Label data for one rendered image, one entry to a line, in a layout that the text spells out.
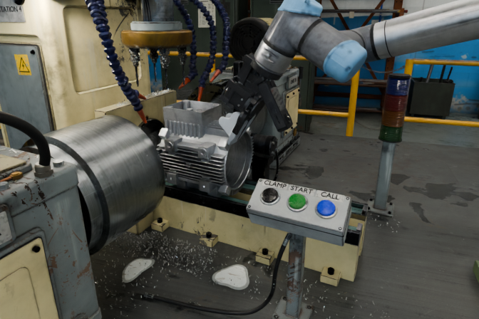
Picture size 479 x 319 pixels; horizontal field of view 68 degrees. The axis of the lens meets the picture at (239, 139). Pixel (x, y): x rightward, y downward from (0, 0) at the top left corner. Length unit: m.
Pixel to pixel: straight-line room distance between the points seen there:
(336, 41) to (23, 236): 0.57
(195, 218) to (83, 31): 0.58
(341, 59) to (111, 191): 0.47
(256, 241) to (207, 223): 0.15
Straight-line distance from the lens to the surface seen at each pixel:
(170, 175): 0.94
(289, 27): 0.70
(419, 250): 1.06
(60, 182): 0.57
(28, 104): 1.10
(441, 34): 0.76
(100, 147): 0.70
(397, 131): 1.09
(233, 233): 0.94
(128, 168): 0.70
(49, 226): 0.59
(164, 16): 0.94
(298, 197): 0.62
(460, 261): 1.06
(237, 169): 1.00
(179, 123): 0.92
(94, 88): 1.08
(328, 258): 0.88
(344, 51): 0.67
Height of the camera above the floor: 1.37
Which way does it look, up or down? 19 degrees down
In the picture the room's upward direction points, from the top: straight up
